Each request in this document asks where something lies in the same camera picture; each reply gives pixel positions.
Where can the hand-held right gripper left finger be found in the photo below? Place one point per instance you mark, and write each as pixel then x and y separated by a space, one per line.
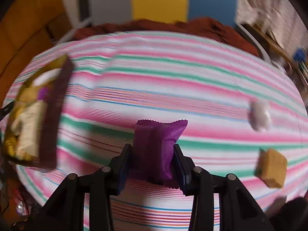
pixel 122 173

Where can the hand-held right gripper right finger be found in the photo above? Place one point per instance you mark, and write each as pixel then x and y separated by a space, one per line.
pixel 181 170

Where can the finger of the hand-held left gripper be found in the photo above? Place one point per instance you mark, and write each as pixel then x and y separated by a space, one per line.
pixel 6 110

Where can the purple snack packet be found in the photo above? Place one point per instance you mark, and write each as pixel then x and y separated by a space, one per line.
pixel 154 149
pixel 43 93

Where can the gold tin box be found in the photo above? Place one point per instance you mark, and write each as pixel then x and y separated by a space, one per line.
pixel 57 115

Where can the wooden wardrobe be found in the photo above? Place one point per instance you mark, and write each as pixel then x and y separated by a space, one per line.
pixel 24 28

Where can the large yellow sponge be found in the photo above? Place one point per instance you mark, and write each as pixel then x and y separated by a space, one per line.
pixel 272 168

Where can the white plastic bag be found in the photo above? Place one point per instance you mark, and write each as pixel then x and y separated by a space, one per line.
pixel 259 118

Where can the red-brown cloth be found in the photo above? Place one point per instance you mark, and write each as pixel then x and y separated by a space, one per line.
pixel 204 28

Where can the wooden desk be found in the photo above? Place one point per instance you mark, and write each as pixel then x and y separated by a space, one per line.
pixel 276 45

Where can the blue folding chair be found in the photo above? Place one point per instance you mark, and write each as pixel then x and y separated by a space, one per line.
pixel 299 54

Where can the grey yellow blue chair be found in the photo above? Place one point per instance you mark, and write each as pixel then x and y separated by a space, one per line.
pixel 158 0

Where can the patterned beige curtain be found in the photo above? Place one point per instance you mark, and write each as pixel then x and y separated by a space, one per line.
pixel 264 9

